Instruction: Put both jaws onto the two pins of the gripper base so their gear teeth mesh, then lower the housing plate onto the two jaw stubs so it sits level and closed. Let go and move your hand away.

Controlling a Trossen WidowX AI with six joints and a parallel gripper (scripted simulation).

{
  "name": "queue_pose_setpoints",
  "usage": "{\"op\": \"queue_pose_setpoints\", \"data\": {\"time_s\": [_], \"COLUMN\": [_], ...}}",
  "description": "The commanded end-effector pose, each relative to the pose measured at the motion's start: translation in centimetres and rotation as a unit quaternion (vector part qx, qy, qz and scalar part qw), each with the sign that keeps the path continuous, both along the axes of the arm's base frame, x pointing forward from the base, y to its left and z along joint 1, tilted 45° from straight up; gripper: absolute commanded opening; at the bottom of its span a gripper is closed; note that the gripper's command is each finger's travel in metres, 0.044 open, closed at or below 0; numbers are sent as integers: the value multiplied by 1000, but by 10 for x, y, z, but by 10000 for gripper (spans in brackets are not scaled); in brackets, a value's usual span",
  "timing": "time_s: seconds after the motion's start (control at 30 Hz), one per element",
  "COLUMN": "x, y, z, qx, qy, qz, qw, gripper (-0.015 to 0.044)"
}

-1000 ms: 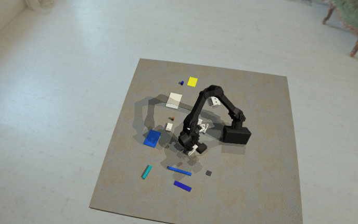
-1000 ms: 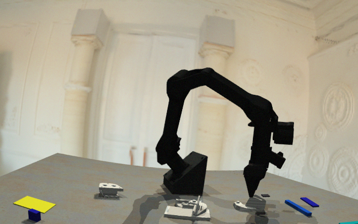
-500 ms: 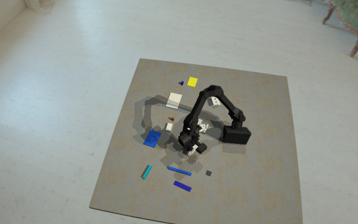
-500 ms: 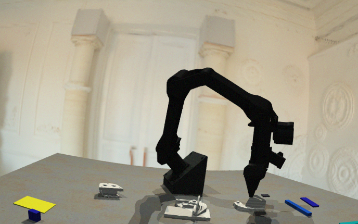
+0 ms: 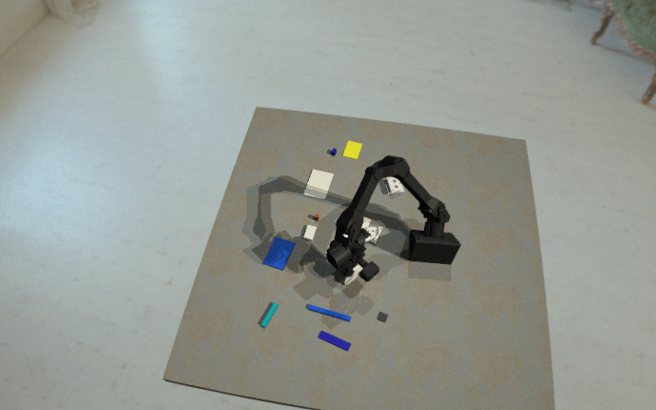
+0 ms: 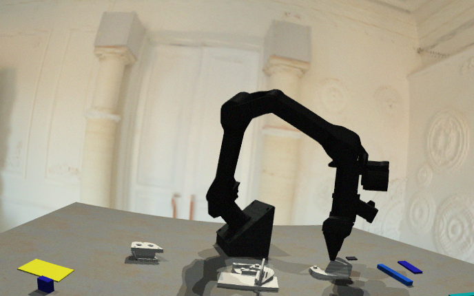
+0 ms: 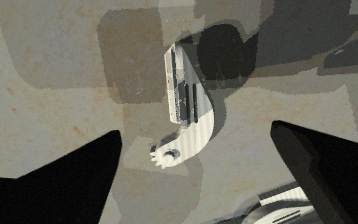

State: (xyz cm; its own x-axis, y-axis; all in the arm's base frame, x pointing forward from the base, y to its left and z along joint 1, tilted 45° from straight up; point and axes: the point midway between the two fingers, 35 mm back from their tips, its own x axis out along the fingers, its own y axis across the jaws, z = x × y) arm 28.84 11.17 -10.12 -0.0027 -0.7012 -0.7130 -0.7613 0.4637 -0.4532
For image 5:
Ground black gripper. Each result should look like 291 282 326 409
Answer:
330 240 379 281

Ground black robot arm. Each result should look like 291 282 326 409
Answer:
326 155 450 277

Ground teal flat bar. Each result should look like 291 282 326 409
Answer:
260 303 278 327

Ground yellow flat plate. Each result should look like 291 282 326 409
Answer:
343 140 362 159

